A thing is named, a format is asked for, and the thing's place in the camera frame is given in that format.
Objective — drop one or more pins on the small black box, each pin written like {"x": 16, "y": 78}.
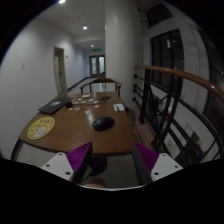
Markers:
{"x": 69, "y": 104}

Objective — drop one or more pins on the white notepad with pen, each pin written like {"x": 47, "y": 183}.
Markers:
{"x": 119, "y": 107}

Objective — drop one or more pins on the dark closed laptop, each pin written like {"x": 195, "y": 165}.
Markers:
{"x": 55, "y": 105}

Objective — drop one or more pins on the round yellow mouse pad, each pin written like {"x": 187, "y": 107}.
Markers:
{"x": 40, "y": 128}

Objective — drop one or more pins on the wooden stair handrail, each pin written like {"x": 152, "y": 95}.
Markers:
{"x": 191, "y": 77}

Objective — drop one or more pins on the green exit sign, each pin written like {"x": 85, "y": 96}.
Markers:
{"x": 97, "y": 50}

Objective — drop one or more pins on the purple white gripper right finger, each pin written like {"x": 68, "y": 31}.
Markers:
{"x": 151, "y": 166}

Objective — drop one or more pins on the black computer mouse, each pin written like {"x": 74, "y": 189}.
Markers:
{"x": 103, "y": 123}

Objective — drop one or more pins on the glass double door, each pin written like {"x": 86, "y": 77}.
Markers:
{"x": 97, "y": 65}

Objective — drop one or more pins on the white paper card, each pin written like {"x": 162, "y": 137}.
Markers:
{"x": 86, "y": 96}

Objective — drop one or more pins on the black metal railing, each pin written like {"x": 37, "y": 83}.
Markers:
{"x": 158, "y": 109}

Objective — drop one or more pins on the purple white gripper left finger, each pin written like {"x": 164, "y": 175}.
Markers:
{"x": 70, "y": 166}

